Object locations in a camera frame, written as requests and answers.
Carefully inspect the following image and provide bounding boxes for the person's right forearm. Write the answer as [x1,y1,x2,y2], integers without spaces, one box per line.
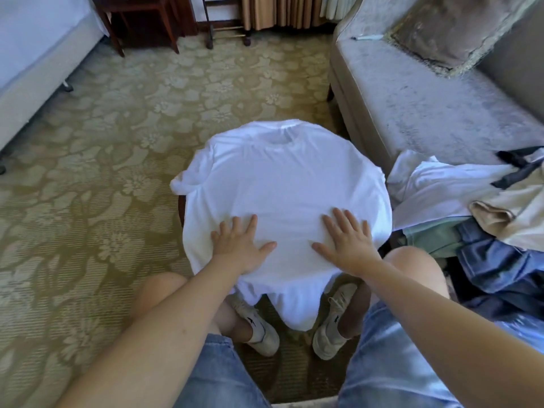
[357,254,544,408]

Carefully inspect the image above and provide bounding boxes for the white sneaker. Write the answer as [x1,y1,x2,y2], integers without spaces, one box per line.
[312,282,360,361]
[228,295,281,358]

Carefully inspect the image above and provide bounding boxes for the grey velvet chaise sofa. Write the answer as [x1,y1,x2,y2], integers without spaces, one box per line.
[327,0,544,179]

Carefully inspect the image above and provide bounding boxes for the beige curtain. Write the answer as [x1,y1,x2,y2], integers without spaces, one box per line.
[242,0,328,31]

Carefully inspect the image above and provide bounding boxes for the plain white T-shirt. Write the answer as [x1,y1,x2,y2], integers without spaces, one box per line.
[170,120,394,332]

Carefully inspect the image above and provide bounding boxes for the person's right hand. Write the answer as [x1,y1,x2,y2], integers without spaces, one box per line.
[310,207,382,277]

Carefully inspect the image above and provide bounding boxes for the dark wooden wall panel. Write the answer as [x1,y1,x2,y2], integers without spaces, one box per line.
[170,0,205,35]

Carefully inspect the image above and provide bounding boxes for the pile of clothes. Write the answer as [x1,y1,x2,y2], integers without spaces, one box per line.
[386,147,544,324]

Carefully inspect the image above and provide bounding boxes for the person's right leg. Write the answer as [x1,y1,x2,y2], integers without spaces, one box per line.
[335,246,452,345]

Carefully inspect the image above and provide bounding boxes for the white bed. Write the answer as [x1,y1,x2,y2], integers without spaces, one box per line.
[0,0,107,154]

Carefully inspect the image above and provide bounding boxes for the person's left forearm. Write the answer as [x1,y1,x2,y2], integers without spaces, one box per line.
[55,259,248,408]

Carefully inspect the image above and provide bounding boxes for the white sheer curtain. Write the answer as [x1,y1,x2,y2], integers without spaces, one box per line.
[321,0,360,22]

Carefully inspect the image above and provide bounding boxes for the person's left hand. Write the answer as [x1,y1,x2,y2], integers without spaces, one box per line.
[210,214,278,277]

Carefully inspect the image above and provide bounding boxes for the dark wooden nightstand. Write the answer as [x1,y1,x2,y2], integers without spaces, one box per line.
[89,0,181,58]

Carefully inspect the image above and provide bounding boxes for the black valet stand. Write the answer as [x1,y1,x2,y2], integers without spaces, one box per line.
[199,0,253,49]

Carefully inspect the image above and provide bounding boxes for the blue denim shorts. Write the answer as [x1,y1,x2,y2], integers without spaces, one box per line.
[174,301,544,408]

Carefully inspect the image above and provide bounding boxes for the brown fringed cushion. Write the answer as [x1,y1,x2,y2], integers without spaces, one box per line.
[386,0,544,77]

